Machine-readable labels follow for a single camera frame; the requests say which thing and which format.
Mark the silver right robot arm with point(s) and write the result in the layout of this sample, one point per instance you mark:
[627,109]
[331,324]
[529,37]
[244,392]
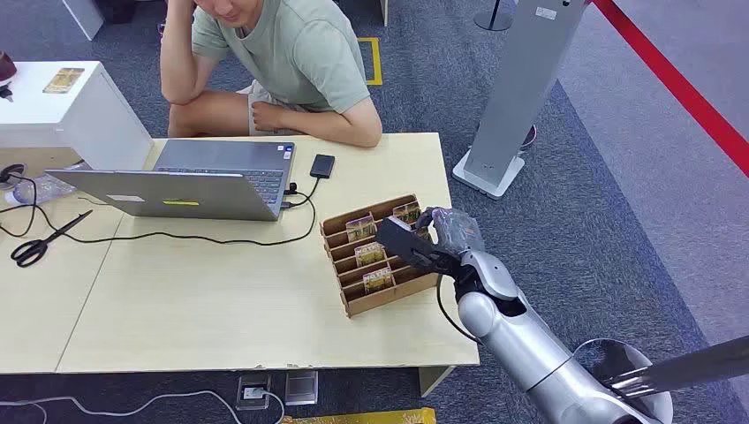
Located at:
[521,342]

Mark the person's left hand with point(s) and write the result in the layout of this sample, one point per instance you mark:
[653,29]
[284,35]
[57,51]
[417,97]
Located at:
[266,116]

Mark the yellow patterned box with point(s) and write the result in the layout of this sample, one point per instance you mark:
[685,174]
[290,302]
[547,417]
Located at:
[368,417]

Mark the round black stand base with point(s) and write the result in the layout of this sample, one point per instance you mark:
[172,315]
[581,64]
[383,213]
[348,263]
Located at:
[493,22]

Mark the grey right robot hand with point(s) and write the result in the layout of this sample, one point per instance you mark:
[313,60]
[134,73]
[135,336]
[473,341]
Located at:
[457,231]

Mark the metal floor socket cover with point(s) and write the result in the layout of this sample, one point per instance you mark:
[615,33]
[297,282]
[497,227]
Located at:
[301,387]

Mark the shiny metal bar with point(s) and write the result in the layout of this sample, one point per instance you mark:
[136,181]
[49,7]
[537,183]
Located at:
[684,368]

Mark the yellow patterned card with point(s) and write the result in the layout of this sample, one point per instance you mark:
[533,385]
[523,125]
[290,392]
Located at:
[408,212]
[360,227]
[63,80]
[370,254]
[378,280]

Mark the wooden card holder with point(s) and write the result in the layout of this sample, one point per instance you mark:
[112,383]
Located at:
[383,292]

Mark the black round device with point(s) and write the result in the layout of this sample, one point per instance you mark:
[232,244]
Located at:
[10,174]

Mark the person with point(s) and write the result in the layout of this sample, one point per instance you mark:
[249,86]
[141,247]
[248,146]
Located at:
[298,52]

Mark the person's right forearm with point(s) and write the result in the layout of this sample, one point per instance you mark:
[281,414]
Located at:
[175,64]

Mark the red barrier tape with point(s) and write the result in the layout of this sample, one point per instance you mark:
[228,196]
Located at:
[679,88]

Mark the silver laptop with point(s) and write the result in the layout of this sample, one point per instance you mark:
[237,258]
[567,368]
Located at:
[175,190]

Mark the grey pillar with white base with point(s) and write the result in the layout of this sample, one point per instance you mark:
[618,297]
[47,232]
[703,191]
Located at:
[521,88]

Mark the white cabinet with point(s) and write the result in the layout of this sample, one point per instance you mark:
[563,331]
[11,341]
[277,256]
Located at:
[88,117]

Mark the clear plastic bottle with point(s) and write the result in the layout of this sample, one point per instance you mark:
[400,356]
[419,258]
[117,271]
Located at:
[41,188]

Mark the floor socket with plug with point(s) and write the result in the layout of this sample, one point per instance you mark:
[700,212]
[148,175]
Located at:
[253,391]

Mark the black phone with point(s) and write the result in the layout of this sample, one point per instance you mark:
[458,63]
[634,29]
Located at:
[322,165]

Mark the person's left forearm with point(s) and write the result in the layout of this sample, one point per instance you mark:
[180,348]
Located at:
[339,127]

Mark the black scissors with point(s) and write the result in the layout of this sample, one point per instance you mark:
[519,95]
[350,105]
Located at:
[41,243]

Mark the dark red object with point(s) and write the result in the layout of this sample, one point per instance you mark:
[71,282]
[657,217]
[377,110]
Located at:
[5,65]

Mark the person's right hand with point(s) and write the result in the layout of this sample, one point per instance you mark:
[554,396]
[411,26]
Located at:
[179,4]

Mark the white furniture panel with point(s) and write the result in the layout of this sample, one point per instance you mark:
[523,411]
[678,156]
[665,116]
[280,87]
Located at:
[85,17]

